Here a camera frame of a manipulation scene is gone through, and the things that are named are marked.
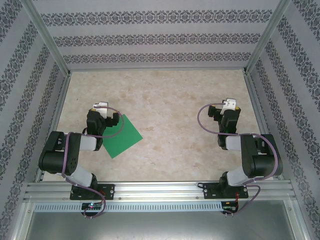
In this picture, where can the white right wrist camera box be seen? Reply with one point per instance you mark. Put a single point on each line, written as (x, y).
(229, 103)

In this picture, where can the grey metal sheet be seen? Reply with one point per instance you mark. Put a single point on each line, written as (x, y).
(160, 227)

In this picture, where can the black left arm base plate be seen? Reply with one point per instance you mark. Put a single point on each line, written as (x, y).
(108, 190)

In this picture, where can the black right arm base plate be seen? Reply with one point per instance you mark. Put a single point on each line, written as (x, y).
(210, 191)

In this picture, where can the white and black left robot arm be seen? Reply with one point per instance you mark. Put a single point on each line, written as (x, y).
(55, 160)

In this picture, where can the aluminium mounting rail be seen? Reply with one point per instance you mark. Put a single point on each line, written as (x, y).
(160, 190)

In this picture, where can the aluminium table side rail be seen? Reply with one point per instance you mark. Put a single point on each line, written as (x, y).
(60, 100)
(255, 100)

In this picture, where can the aluminium frame leg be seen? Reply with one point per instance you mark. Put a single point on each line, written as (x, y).
(21, 220)
(298, 220)

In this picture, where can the aluminium frame post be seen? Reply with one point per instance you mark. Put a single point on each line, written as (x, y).
(48, 37)
(265, 37)

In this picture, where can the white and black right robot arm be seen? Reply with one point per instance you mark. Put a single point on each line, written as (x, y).
(265, 160)

